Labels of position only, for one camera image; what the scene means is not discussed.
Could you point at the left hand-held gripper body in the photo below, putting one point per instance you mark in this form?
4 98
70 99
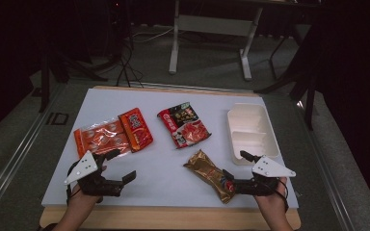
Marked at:
91 183

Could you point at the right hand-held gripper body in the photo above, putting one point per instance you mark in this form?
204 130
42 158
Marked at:
263 179

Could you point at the gold foil packet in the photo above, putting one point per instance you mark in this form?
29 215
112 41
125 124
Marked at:
208 174

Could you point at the white divided container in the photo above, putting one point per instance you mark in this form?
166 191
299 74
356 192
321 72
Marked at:
252 133

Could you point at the black and red packet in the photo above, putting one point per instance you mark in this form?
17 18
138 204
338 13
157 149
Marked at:
183 125

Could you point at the person's left hand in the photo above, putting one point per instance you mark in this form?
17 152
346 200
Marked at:
85 199

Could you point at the person's right hand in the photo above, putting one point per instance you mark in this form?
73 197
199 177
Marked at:
271 200

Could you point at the clear orange packet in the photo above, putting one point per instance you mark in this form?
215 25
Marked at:
101 138

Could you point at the white board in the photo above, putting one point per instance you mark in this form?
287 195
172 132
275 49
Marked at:
160 179

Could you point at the orange-red sauce packet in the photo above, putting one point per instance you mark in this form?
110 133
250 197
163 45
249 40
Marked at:
136 129

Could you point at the wooden table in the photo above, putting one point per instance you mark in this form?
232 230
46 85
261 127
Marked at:
160 218

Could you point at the black chair legs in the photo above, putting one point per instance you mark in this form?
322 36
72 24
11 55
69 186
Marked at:
302 80

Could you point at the black stand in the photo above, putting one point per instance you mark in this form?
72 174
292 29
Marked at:
49 73

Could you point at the aluminium rail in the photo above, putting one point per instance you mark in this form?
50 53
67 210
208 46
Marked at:
329 179
16 154

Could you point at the white metal table frame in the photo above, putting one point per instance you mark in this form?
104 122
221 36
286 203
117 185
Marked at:
212 25

